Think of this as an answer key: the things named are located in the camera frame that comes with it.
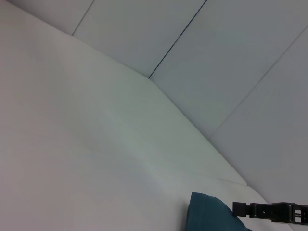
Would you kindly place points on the teal blue shirt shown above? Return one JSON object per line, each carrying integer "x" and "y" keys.
{"x": 211, "y": 214}

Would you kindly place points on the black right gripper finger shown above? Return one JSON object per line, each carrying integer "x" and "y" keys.
{"x": 269, "y": 212}

